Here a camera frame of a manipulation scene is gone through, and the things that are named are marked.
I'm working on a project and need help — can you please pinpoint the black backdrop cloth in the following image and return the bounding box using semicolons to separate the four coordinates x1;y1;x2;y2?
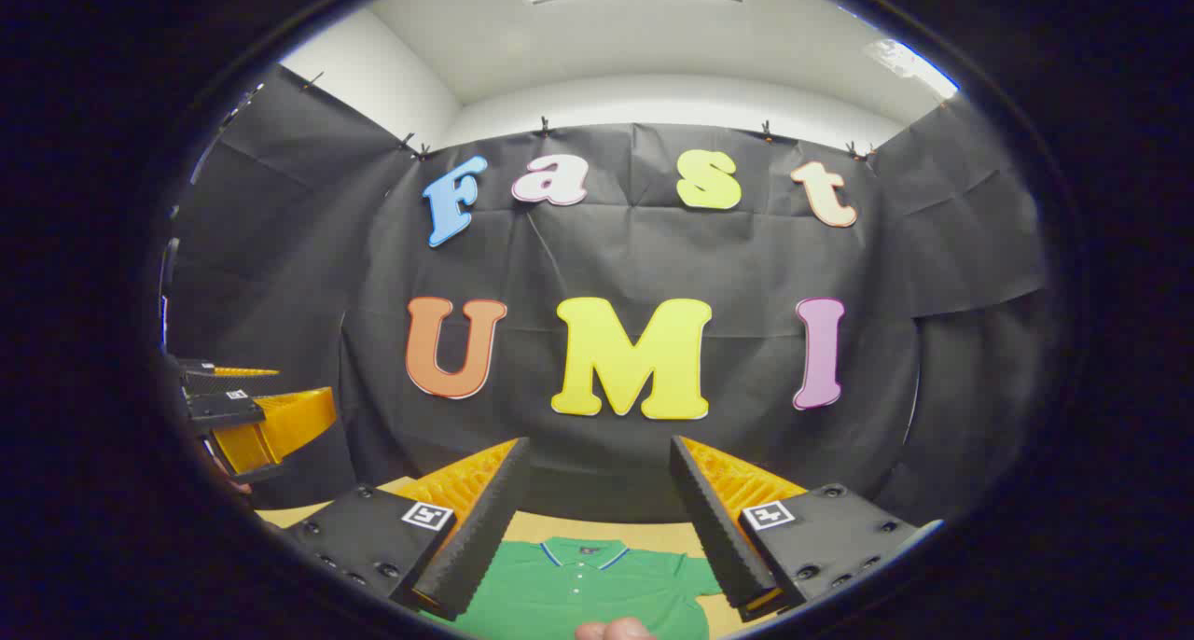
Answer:
160;62;1050;529

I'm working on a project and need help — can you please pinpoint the row of black cloth clips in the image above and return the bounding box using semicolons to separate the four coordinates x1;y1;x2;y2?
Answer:
298;69;878;163

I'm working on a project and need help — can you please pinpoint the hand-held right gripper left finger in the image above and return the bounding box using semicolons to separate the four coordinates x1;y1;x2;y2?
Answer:
264;438;531;622

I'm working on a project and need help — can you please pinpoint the green T-shirt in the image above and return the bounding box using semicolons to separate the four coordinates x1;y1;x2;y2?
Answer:
455;536;724;640

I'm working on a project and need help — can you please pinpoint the small ceiling light panel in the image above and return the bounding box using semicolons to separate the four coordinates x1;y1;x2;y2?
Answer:
863;38;959;100

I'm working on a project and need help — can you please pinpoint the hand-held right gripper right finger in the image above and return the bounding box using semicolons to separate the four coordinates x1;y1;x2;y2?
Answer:
670;436;943;622

